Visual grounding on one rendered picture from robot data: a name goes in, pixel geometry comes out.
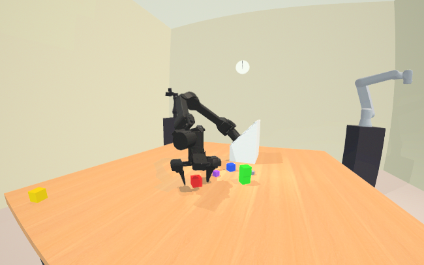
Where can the red block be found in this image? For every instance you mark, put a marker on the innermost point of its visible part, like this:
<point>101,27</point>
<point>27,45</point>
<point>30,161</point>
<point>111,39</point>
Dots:
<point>196,181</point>

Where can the yellow block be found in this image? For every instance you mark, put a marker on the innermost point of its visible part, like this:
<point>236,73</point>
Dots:
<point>37,195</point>

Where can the green block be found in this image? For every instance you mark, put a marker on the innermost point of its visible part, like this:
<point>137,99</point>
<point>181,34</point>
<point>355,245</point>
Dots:
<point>244,180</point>
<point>245,170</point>

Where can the blue block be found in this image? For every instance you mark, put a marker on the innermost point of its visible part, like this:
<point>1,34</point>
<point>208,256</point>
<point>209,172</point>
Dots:
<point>230,167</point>

